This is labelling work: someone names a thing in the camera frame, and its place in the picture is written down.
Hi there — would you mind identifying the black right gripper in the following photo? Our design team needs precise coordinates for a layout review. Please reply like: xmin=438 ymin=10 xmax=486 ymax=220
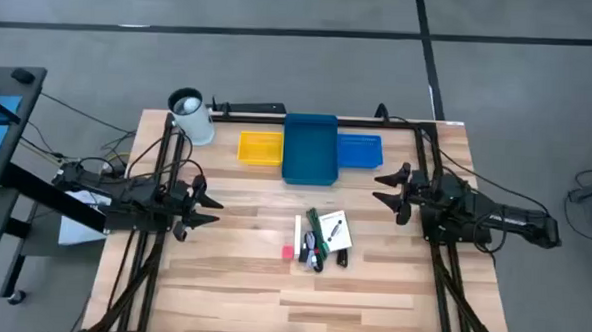
xmin=372 ymin=161 xmax=432 ymax=228

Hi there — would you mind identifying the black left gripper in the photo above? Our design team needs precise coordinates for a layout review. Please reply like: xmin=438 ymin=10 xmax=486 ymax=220
xmin=165 ymin=172 xmax=226 ymax=244

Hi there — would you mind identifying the dark green cable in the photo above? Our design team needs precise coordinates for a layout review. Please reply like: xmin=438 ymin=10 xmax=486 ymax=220
xmin=304 ymin=207 xmax=333 ymax=257

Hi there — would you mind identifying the slim white box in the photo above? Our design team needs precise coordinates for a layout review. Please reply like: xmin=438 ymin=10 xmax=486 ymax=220
xmin=292 ymin=214 xmax=303 ymax=260

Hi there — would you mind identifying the white braided USB cable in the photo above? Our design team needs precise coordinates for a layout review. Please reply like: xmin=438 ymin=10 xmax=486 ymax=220
xmin=303 ymin=230 xmax=320 ymax=269

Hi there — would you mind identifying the white cylindrical bin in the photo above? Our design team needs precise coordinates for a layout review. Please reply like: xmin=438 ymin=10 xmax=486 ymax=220
xmin=165 ymin=85 xmax=218 ymax=147

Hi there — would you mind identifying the teal plastic bin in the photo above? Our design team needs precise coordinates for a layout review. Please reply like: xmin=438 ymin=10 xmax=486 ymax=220
xmin=280 ymin=111 xmax=342 ymax=188

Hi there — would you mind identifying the blue plastic basket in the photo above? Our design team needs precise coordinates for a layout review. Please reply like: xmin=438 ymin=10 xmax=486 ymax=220
xmin=335 ymin=133 xmax=385 ymax=171

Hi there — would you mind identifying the yellow plastic basket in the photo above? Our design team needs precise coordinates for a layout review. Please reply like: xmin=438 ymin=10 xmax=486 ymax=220
xmin=236 ymin=129 xmax=284 ymax=167

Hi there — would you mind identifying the white paper ball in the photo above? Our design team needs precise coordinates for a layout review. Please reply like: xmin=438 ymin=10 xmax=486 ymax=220
xmin=181 ymin=96 xmax=202 ymax=115

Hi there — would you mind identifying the white paper sheet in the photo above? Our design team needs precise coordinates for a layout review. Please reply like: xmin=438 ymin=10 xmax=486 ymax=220
xmin=56 ymin=189 xmax=112 ymax=249

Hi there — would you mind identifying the black desk beam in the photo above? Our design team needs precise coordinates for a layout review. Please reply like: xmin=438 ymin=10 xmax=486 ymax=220
xmin=0 ymin=162 xmax=111 ymax=235

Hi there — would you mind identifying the grey desk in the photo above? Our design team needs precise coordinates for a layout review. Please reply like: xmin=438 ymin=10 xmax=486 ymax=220
xmin=0 ymin=65 xmax=49 ymax=191

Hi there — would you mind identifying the black computer mouse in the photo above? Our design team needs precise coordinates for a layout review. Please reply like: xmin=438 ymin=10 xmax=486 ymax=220
xmin=10 ymin=67 xmax=37 ymax=86

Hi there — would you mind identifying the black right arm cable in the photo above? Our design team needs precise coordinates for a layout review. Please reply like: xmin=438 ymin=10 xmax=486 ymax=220
xmin=413 ymin=118 xmax=554 ymax=216

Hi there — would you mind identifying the black metal table frame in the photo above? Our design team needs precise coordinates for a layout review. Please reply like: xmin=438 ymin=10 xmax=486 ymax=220
xmin=81 ymin=104 xmax=519 ymax=332

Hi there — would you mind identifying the black mounting bracket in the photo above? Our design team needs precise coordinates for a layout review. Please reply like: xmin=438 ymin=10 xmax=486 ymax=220
xmin=210 ymin=97 xmax=288 ymax=118

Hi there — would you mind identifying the black floor cable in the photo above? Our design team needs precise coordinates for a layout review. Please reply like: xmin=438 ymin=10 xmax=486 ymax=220
xmin=561 ymin=167 xmax=592 ymax=245

